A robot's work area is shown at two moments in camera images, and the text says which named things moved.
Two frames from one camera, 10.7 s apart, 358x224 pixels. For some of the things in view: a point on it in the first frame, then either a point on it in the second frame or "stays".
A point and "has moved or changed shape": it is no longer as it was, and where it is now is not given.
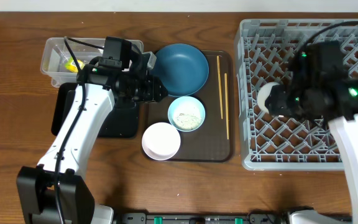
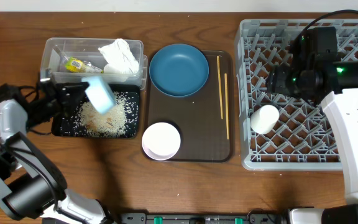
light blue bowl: (186, 114) has moved or changed shape
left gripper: (151, 89) -> (66, 100)
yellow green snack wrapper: (71, 66) stays
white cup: (263, 93) -> (263, 119)
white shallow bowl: (161, 141) stays
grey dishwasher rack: (264, 50) stays
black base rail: (242, 218) stays
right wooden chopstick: (227, 103) stays
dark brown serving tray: (214, 140) stays
